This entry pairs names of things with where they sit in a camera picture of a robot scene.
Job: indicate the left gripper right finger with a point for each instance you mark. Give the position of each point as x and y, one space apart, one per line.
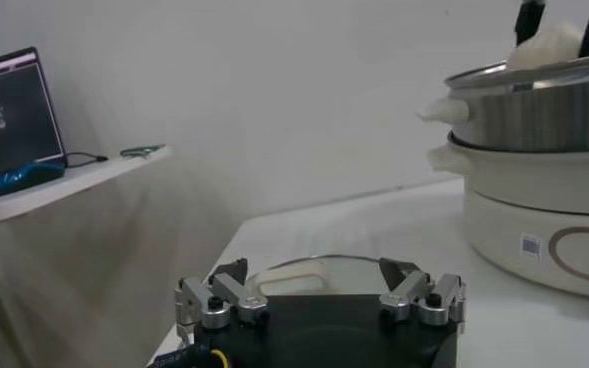
404 295

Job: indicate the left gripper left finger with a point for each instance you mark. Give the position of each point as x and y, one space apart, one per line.
244 300

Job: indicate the white steamed baozi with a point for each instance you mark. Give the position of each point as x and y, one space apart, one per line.
549 47

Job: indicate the glass pot lid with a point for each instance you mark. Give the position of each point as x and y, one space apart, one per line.
344 275

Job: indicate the steel steamer basket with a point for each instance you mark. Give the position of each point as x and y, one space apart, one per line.
539 117

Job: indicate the white electric cooking pot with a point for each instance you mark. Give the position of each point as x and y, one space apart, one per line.
524 200

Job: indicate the green and white phone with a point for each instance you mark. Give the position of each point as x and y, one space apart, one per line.
141 150

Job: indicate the white side table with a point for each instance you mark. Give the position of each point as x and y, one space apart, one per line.
74 182

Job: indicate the blue computer mouse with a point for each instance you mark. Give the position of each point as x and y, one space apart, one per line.
21 177

